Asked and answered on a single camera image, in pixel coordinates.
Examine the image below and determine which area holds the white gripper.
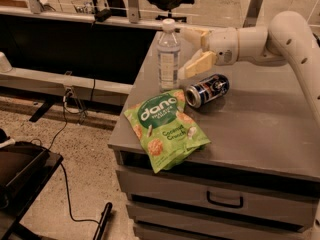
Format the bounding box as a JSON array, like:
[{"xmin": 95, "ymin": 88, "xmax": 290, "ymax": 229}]
[{"xmin": 178, "ymin": 27, "xmax": 239, "ymax": 80}]

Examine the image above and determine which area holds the clear plastic water bottle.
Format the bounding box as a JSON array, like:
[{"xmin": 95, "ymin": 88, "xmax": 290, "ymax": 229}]
[{"xmin": 157, "ymin": 18, "xmax": 181, "ymax": 92}]

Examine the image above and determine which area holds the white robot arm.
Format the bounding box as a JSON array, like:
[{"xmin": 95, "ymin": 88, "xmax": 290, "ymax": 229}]
[{"xmin": 174, "ymin": 11, "xmax": 320, "ymax": 240}]

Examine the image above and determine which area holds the green rice chip bag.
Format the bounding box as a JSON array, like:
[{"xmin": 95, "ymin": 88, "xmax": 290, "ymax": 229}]
[{"xmin": 124, "ymin": 89, "xmax": 210, "ymax": 173}]

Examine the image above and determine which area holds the blue soda can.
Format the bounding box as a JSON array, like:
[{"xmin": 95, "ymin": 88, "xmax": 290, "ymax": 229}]
[{"xmin": 185, "ymin": 74, "xmax": 230, "ymax": 108}]

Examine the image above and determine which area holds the black box on ledge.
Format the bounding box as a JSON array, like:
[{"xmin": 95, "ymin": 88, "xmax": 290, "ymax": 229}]
[{"xmin": 94, "ymin": 9, "xmax": 112, "ymax": 22}]

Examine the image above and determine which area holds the grey drawer cabinet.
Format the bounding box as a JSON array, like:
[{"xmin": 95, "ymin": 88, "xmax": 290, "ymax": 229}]
[{"xmin": 107, "ymin": 30, "xmax": 320, "ymax": 240}]

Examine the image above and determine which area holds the black bar on floor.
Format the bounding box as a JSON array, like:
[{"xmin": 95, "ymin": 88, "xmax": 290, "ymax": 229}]
[{"xmin": 93, "ymin": 202, "xmax": 113, "ymax": 240}]

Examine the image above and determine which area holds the black side table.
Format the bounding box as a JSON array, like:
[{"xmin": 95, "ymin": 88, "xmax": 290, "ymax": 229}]
[{"xmin": 0, "ymin": 142, "xmax": 63, "ymax": 240}]

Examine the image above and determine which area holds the grey metal post right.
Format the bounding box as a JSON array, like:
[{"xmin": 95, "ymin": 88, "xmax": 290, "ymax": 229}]
[{"xmin": 243, "ymin": 0, "xmax": 263, "ymax": 27}]

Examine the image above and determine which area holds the grey metal post middle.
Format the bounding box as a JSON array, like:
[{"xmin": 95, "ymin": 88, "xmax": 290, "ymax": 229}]
[{"xmin": 128, "ymin": 0, "xmax": 140, "ymax": 24}]

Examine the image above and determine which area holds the black floor cable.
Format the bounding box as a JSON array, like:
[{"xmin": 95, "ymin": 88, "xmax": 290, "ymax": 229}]
[{"xmin": 29, "ymin": 87, "xmax": 101, "ymax": 225}]

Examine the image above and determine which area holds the black drawer handle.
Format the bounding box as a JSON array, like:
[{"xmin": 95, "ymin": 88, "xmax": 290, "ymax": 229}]
[{"xmin": 206, "ymin": 191, "xmax": 244, "ymax": 209}]

